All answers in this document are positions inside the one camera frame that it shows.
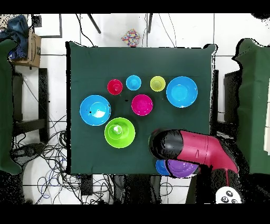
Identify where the green bowl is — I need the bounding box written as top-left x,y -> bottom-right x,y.
104,117 -> 136,149

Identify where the green cup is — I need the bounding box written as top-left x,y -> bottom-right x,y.
108,124 -> 123,140

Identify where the large light blue bowl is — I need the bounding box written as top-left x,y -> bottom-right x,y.
79,95 -> 112,127
166,76 -> 198,108

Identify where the small dark blue bowl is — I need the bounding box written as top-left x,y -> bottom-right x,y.
155,159 -> 171,176

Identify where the purple bowl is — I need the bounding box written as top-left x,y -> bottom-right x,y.
165,159 -> 200,179

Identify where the pink bowl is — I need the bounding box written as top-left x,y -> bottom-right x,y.
131,94 -> 153,117

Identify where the light blue cup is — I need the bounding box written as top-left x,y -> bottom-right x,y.
126,74 -> 142,91

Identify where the red cup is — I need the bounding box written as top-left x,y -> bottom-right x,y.
107,79 -> 123,96

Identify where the yellow cup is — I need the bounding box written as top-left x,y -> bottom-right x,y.
150,76 -> 166,92

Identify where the dark green tablecloth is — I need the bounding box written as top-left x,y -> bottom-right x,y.
66,41 -> 218,176

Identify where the colourful patterned box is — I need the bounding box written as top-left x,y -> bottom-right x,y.
121,29 -> 141,48

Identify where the black tripod leg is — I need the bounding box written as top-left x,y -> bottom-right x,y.
147,13 -> 153,34
86,13 -> 102,34

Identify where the black stool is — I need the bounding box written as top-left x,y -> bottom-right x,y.
12,68 -> 50,143
223,70 -> 243,124

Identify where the cardboard box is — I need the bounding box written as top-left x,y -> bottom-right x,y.
12,31 -> 42,68

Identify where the green cloth side table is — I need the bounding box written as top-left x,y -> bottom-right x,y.
0,39 -> 23,175
232,38 -> 270,175

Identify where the blue denim cloth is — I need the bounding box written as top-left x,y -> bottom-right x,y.
0,14 -> 30,61

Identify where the black cable tangle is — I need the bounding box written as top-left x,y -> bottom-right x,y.
12,114 -> 115,204

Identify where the grey pedestal foot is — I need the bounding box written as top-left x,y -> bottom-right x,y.
11,143 -> 45,162

